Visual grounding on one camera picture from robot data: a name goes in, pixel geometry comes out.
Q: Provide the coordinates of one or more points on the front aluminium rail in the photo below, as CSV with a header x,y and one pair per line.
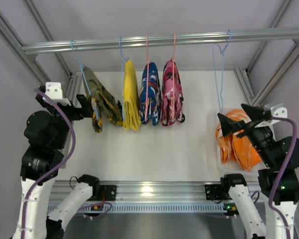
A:
x,y
158,192

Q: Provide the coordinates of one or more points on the white plastic basket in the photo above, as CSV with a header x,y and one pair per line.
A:
x,y
233,167

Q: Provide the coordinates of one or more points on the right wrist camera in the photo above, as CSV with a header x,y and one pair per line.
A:
x,y
273,110

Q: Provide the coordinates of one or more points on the grey slotted cable duct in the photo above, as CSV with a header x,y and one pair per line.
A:
x,y
118,208

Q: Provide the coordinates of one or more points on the blue hanger with yellow trousers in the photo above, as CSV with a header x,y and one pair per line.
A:
x,y
123,61

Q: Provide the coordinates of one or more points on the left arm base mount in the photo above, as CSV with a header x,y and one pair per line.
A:
x,y
104,193

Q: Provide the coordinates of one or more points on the blue hanger with camouflage trousers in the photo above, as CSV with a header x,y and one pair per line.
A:
x,y
81,66

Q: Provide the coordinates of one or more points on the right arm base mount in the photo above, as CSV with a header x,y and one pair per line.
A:
x,y
215,192

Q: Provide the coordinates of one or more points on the right aluminium frame post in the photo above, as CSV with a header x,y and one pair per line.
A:
x,y
244,76

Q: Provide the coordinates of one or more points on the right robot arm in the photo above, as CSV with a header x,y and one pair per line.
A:
x,y
274,137

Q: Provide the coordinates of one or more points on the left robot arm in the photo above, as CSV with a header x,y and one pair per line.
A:
x,y
52,140

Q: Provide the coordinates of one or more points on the orange trousers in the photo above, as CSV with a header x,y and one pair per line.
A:
x,y
239,150

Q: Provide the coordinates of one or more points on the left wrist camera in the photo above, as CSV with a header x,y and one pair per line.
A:
x,y
54,91

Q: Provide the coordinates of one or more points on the pink hanger with blue trousers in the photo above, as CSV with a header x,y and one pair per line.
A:
x,y
147,79

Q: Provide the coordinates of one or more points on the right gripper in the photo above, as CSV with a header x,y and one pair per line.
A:
x,y
247,125

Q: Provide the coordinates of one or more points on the blue camouflage trousers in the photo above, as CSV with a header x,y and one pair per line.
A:
x,y
154,111

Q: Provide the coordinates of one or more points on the aluminium hanging rail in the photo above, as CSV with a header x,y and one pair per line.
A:
x,y
250,35

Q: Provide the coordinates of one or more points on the green camouflage trousers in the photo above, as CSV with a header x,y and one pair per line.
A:
x,y
106,103

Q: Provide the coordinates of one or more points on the left aluminium frame post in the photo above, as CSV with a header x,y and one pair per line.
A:
x,y
17,98

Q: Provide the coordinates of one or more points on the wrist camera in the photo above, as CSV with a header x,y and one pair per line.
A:
x,y
273,110
54,91

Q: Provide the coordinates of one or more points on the pink camouflage trousers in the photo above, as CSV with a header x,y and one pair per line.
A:
x,y
172,96

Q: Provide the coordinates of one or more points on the blue wire hanger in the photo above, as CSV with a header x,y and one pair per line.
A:
x,y
220,88

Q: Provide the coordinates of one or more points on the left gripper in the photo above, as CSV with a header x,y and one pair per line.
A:
x,y
71,109

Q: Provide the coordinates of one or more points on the aluminium frame post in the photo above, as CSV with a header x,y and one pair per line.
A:
x,y
244,76
17,98

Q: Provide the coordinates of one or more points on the yellow trousers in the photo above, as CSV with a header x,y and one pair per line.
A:
x,y
132,119

